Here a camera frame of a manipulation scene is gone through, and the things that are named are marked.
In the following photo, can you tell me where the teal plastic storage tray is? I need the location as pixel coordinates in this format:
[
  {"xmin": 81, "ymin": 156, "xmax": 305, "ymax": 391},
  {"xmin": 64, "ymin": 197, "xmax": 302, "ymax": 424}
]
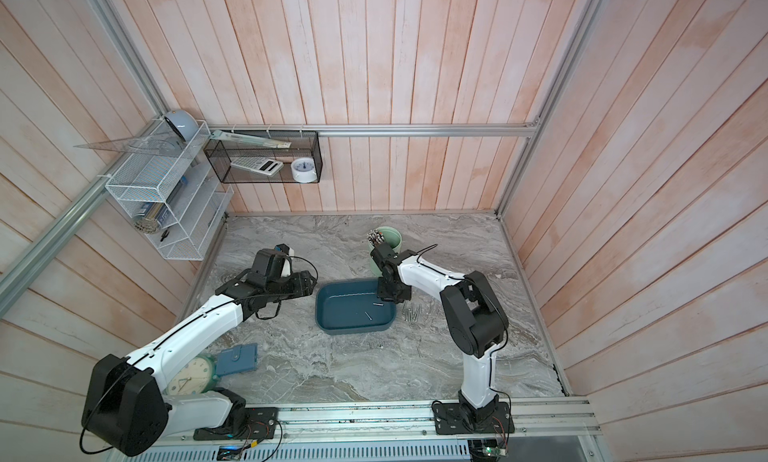
[{"xmin": 315, "ymin": 278, "xmax": 397, "ymax": 335}]

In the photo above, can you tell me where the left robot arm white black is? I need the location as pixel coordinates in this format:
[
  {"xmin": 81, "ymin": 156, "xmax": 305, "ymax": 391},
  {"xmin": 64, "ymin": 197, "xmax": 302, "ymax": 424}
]
[{"xmin": 81, "ymin": 269, "xmax": 318, "ymax": 456}]

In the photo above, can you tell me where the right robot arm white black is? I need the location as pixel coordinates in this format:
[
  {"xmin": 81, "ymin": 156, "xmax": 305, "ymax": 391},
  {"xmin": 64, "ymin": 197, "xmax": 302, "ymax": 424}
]
[{"xmin": 370, "ymin": 246, "xmax": 509, "ymax": 412}]

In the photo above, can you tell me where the mint green pencil cup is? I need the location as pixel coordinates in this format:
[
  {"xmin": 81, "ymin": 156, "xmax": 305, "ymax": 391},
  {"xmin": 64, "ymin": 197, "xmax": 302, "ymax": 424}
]
[{"xmin": 369, "ymin": 226, "xmax": 402, "ymax": 277}]

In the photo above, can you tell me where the pencils bundle in cup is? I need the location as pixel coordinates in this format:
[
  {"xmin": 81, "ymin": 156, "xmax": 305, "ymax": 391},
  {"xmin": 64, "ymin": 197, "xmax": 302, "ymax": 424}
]
[{"xmin": 367, "ymin": 229, "xmax": 386, "ymax": 247}]

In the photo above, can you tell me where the green alarm clock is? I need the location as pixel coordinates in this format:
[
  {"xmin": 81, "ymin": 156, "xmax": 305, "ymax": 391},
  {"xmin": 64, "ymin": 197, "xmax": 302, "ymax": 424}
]
[{"xmin": 165, "ymin": 354, "xmax": 218, "ymax": 396}]

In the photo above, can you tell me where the white calculator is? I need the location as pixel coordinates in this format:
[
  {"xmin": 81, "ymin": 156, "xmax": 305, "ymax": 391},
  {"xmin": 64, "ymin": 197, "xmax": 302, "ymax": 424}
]
[{"xmin": 231, "ymin": 156, "xmax": 284, "ymax": 177}]

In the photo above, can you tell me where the rolled silver brush bundle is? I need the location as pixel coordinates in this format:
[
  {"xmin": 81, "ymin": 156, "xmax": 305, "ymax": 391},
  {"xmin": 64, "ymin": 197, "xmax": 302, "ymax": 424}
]
[{"xmin": 133, "ymin": 202, "xmax": 170, "ymax": 234}]

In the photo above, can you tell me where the white tape roll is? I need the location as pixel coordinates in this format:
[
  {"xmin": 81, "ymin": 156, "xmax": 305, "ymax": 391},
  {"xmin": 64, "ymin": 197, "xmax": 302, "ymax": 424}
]
[{"xmin": 291, "ymin": 157, "xmax": 318, "ymax": 184}]

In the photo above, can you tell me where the clear green ruler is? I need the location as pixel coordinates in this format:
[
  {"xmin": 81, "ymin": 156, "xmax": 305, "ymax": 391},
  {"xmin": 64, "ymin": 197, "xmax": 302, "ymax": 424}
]
[{"xmin": 210, "ymin": 129, "xmax": 291, "ymax": 149}]

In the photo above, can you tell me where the clear triangle ruler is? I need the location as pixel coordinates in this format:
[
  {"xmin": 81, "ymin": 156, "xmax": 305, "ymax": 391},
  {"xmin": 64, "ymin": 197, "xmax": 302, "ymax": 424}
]
[{"xmin": 75, "ymin": 132, "xmax": 185, "ymax": 156}]

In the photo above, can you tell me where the light blue round speaker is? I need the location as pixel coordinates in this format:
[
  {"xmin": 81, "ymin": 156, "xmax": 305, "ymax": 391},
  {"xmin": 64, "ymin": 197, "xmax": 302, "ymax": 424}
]
[{"xmin": 163, "ymin": 110, "xmax": 199, "ymax": 142}]

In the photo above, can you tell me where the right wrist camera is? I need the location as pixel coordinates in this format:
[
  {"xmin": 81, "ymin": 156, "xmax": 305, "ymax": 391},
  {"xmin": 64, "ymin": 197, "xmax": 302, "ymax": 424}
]
[{"xmin": 370, "ymin": 242, "xmax": 398, "ymax": 275}]

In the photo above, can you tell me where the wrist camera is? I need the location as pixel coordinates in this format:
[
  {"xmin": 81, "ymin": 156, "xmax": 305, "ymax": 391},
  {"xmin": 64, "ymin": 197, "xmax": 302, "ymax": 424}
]
[
  {"xmin": 370, "ymin": 242, "xmax": 398, "ymax": 275},
  {"xmin": 250, "ymin": 243, "xmax": 295, "ymax": 281}
]

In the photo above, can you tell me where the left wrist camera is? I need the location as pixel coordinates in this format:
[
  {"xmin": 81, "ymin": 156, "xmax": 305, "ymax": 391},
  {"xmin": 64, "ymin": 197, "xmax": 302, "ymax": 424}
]
[{"xmin": 250, "ymin": 243, "xmax": 295, "ymax": 281}]

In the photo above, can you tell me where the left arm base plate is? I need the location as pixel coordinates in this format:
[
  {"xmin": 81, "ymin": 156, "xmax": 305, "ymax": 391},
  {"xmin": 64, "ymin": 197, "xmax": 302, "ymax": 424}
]
[{"xmin": 193, "ymin": 407, "xmax": 279, "ymax": 442}]

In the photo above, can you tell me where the white wire mesh shelf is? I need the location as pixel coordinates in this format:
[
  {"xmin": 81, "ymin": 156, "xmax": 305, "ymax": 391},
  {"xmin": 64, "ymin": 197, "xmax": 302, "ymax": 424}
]
[{"xmin": 106, "ymin": 120, "xmax": 233, "ymax": 261}]

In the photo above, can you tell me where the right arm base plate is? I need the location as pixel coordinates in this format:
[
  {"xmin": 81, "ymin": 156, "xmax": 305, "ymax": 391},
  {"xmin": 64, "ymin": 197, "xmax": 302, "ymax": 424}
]
[{"xmin": 430, "ymin": 396, "xmax": 515, "ymax": 435}]

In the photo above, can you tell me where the black wire mesh basket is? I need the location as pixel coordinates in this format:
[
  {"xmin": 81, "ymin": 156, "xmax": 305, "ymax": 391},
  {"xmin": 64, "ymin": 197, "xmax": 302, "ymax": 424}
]
[{"xmin": 204, "ymin": 129, "xmax": 324, "ymax": 184}]

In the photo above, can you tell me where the aluminium front rail frame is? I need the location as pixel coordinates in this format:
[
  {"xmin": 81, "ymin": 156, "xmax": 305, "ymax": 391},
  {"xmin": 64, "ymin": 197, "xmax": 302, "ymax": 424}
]
[{"xmin": 138, "ymin": 397, "xmax": 611, "ymax": 461}]

